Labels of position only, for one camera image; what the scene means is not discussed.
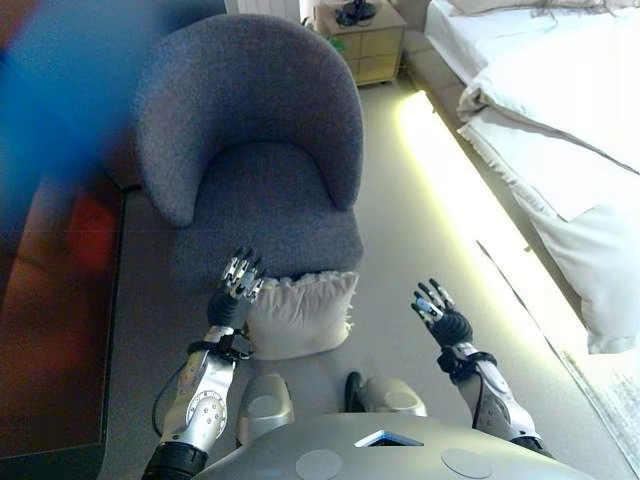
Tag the beige bed frame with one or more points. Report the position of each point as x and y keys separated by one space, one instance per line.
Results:
x=435 y=75

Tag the white fringed cushion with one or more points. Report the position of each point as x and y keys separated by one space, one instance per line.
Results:
x=300 y=320

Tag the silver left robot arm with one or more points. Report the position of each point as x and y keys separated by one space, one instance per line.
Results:
x=200 y=400

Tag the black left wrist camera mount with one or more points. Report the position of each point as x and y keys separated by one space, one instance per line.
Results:
x=225 y=346

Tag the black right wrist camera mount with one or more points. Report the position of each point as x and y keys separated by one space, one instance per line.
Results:
x=465 y=362

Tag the silver right robot leg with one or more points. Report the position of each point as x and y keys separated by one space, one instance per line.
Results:
x=395 y=397

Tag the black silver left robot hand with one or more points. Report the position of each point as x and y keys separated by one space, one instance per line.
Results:
x=227 y=310

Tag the grey fringed throw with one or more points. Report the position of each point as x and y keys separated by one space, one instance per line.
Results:
x=570 y=9

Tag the beige wooden nightstand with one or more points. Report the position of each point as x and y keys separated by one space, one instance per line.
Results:
x=372 y=45

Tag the silver robot leg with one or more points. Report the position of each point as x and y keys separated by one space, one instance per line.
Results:
x=265 y=405
x=395 y=397

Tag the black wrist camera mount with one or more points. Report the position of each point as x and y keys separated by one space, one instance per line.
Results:
x=465 y=362
x=225 y=346

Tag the grey fabric armchair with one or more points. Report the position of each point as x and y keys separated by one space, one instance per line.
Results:
x=250 y=100

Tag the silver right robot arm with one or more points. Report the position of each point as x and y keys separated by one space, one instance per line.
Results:
x=495 y=400

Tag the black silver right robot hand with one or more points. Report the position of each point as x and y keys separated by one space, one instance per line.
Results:
x=450 y=325

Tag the black lamp stand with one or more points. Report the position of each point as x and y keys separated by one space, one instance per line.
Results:
x=355 y=12

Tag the silver robot torso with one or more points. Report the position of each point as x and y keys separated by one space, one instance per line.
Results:
x=400 y=460

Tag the dark wooden cabinet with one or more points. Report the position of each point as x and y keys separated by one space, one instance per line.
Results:
x=50 y=325

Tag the silver left robot leg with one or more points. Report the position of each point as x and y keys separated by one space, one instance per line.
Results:
x=265 y=405

